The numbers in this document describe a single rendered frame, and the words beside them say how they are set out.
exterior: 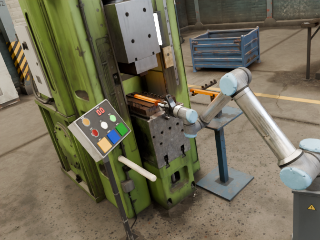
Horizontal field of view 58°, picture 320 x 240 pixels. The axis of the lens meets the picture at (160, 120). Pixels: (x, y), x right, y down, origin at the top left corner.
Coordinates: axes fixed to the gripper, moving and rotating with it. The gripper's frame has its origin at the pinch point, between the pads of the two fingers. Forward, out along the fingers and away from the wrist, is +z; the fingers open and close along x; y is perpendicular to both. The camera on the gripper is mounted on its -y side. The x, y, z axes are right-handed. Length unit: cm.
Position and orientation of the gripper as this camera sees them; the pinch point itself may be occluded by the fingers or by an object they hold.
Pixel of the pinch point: (159, 102)
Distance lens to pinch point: 227.4
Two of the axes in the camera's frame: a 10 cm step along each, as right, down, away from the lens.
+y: 1.6, 8.8, 4.5
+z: -6.4, -2.6, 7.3
